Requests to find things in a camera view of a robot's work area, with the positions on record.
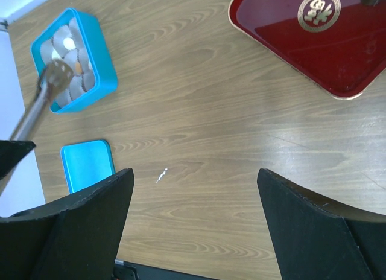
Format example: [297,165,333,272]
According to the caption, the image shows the tan square chocolate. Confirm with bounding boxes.
[74,61,83,74]

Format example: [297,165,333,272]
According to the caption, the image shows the metal tongs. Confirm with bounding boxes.
[10,59,74,141]

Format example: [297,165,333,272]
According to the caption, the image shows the blue tin box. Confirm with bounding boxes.
[31,8,118,114]

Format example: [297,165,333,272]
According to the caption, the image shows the beige oval chocolate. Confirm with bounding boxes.
[63,37,76,51]

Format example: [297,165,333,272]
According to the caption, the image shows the blue tin lid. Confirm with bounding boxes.
[60,139,115,194]

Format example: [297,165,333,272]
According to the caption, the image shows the red lacquer tray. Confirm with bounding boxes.
[228,0,385,99]

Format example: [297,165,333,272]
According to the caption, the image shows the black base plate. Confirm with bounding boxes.
[111,259,210,280]

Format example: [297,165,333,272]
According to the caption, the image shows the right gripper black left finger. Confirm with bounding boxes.
[1,168,134,279]

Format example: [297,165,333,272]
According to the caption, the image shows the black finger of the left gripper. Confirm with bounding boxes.
[0,140,36,179]

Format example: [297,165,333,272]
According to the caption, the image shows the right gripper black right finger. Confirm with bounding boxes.
[257,169,385,279]

